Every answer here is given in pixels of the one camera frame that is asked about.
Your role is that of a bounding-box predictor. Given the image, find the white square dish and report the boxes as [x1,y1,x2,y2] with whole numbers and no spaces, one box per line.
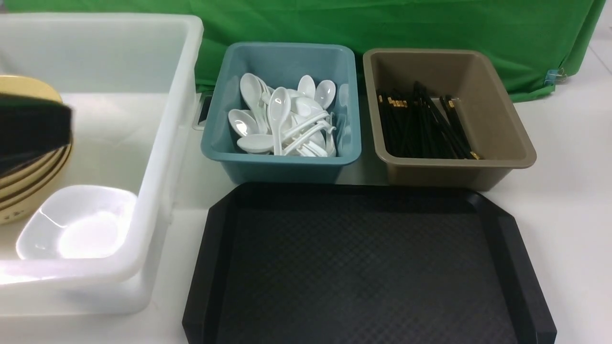
[16,185,138,260]

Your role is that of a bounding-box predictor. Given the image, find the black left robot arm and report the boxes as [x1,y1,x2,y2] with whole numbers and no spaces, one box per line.
[0,93,73,174]

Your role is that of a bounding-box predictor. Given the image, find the pile of white soup spoons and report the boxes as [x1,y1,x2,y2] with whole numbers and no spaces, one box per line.
[227,73,337,158]

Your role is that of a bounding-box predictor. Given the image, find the teal plastic bin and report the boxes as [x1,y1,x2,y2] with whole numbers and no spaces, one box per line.
[201,42,361,184]

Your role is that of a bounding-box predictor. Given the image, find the black plastic serving tray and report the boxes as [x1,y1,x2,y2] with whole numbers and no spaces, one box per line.
[182,183,557,344]

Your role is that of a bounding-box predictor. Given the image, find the pile of black chopsticks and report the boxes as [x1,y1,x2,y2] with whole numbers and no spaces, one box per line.
[376,81,482,160]

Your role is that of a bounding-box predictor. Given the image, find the brown plastic bin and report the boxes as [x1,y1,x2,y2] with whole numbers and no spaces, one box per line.
[363,48,537,191]

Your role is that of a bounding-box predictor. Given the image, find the large white plastic tub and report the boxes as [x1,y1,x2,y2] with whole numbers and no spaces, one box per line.
[1,13,204,317]

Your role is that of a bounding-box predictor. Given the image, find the green cloth backdrop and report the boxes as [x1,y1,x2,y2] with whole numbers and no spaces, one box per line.
[4,0,605,102]

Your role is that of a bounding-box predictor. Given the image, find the blue binder clip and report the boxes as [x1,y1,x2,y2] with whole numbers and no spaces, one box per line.
[544,68,568,86]

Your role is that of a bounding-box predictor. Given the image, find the stacked tan bowls in tub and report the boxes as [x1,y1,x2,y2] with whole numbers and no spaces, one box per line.
[0,75,74,225]

